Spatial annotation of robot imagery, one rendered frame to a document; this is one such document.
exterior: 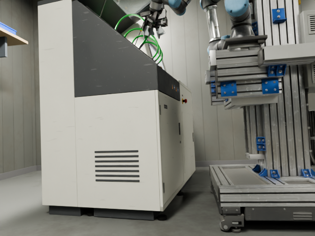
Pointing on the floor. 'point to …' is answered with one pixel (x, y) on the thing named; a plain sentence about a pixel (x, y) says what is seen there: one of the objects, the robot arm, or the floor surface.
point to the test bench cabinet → (121, 156)
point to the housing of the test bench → (57, 108)
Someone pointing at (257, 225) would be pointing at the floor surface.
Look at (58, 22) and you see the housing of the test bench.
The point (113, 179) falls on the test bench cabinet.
